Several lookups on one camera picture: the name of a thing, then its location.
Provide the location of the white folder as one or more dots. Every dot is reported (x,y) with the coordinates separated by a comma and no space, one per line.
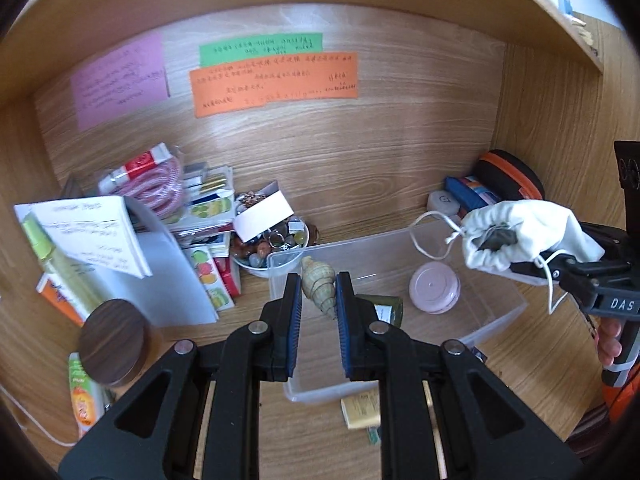
(165,285)

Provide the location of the white round case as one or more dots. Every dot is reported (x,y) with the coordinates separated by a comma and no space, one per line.
(442,203)

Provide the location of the small cardboard box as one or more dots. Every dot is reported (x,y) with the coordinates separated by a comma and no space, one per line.
(262,217)

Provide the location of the clear plastic storage box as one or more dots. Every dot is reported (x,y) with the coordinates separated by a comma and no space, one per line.
(480,260)

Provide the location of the red and white tube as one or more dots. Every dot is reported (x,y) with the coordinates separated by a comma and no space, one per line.
(137,165)

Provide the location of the small red box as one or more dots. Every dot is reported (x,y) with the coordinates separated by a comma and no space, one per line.
(230,272)

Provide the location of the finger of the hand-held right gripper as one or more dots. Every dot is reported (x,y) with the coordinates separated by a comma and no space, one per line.
(530,271)
(602,235)

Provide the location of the black case with orange zipper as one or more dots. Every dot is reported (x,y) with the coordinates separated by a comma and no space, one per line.
(515,175)

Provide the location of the person's right hand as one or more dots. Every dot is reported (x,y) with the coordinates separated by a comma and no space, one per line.
(610,342)

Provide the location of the spiral seashell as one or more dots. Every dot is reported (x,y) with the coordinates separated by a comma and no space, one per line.
(320,282)

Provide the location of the white bowl of beads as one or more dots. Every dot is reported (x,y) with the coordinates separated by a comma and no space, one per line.
(265,257)

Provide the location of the small green packet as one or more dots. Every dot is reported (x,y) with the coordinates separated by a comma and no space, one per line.
(374,435)

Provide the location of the small green jar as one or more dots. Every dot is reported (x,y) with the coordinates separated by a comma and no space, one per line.
(392,307)

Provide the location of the green paper note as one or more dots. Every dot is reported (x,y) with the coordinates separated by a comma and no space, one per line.
(260,47)

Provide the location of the orange paper note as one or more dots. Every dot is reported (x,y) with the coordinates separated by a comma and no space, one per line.
(275,85)

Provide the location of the wooden desktop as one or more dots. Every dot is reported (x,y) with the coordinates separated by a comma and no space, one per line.
(530,355)

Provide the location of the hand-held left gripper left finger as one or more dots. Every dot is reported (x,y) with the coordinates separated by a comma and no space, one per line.
(295,320)

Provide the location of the round wooden lid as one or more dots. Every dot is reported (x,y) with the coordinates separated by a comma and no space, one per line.
(115,340)

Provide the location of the stack of cards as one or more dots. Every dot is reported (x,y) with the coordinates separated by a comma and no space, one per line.
(207,180)

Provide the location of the pink round jar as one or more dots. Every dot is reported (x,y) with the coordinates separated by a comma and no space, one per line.
(434,287)

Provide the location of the blue and white box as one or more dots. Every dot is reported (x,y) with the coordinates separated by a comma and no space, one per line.
(562,2)

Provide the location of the pink paper note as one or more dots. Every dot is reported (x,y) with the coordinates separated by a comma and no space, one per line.
(120,82)

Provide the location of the blue patchwork pouch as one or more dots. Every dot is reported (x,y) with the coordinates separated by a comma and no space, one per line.
(472,192)

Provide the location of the green spray bottle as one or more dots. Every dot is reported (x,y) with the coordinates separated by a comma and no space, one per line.
(60,265)

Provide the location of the white notebook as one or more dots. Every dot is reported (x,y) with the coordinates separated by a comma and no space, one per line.
(92,235)

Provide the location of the yellow packet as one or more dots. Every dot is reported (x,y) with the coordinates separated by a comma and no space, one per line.
(360,407)

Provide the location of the orange and green tube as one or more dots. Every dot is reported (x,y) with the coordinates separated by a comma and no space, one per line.
(82,400)

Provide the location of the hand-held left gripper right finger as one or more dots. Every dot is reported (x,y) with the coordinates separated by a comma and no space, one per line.
(344,330)

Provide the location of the orange and white box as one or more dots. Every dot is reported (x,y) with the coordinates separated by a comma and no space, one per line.
(57,302)

